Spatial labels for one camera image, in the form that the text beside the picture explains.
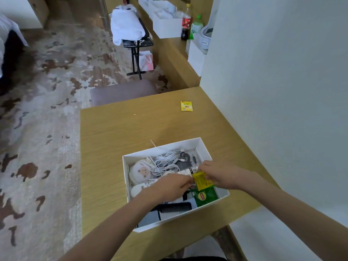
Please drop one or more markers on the black folding luggage rack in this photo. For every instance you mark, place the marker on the black folding luggage rack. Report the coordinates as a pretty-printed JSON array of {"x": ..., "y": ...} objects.
[{"x": 137, "y": 51}]

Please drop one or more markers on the yellow tea bag packet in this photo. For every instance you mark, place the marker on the yellow tea bag packet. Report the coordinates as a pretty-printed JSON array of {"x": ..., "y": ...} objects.
[
  {"x": 201, "y": 181},
  {"x": 186, "y": 106}
]

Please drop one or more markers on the white round plush toy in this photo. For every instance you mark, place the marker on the white round plush toy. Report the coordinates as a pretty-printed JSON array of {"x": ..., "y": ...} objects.
[{"x": 141, "y": 171}]

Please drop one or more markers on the white tube with print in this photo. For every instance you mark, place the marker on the white tube with print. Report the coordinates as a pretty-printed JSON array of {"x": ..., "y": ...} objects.
[{"x": 187, "y": 171}]

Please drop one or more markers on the white folded towel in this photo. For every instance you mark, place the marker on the white folded towel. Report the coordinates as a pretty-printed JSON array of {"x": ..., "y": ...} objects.
[{"x": 126, "y": 25}]

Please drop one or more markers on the pink and white paper bag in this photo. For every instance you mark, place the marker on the pink and white paper bag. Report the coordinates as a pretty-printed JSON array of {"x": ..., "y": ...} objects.
[{"x": 146, "y": 61}]

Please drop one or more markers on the black comb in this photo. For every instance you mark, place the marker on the black comb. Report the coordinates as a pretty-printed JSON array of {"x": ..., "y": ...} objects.
[{"x": 174, "y": 207}]

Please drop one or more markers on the white square box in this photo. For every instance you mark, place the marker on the white square box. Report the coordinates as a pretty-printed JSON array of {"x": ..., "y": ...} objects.
[{"x": 195, "y": 57}]

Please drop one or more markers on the white cardboard box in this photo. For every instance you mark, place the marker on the white cardboard box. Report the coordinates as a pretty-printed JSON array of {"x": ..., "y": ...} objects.
[{"x": 130, "y": 160}]

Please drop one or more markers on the black adapter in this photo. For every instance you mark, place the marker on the black adapter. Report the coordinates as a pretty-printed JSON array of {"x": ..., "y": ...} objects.
[{"x": 183, "y": 157}]

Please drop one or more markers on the white open storage box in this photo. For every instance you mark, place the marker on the white open storage box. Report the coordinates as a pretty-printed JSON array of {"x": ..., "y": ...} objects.
[{"x": 165, "y": 24}]

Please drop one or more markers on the person's right hand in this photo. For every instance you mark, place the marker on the person's right hand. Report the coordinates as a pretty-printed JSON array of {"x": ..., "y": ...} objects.
[{"x": 221, "y": 175}]

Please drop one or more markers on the white bed linen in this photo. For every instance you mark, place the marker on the white bed linen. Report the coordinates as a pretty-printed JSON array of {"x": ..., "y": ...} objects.
[{"x": 8, "y": 29}]

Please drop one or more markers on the person's left hand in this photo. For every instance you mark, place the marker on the person's left hand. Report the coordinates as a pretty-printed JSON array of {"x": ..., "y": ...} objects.
[{"x": 171, "y": 187}]

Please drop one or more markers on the person's right fingers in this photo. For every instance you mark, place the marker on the person's right fingers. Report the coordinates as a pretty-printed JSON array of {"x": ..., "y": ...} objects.
[{"x": 205, "y": 168}]

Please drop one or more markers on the white electric kettle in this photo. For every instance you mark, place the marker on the white electric kettle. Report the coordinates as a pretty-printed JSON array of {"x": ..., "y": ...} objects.
[{"x": 206, "y": 35}]

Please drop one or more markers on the green tea bag packet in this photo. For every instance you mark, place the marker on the green tea bag packet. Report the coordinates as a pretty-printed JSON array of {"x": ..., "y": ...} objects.
[{"x": 204, "y": 196}]

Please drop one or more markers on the person's left fingers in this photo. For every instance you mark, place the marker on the person's left fingers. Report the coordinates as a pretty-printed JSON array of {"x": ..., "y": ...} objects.
[{"x": 187, "y": 183}]

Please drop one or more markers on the person's left forearm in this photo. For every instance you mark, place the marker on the person's left forearm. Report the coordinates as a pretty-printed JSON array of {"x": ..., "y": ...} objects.
[{"x": 114, "y": 228}]

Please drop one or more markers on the person's right forearm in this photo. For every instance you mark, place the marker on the person's right forearm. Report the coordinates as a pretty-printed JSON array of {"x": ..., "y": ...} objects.
[{"x": 296, "y": 212}]

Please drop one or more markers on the dark cola bottle red label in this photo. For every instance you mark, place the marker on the dark cola bottle red label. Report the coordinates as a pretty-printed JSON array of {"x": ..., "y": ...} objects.
[{"x": 186, "y": 23}]

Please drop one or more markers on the grey upholstered stool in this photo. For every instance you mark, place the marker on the grey upholstered stool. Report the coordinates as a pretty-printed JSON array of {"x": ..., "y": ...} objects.
[{"x": 122, "y": 92}]

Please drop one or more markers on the green tea bottle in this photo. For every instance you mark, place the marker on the green tea bottle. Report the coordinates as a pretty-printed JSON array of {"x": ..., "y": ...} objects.
[{"x": 196, "y": 27}]

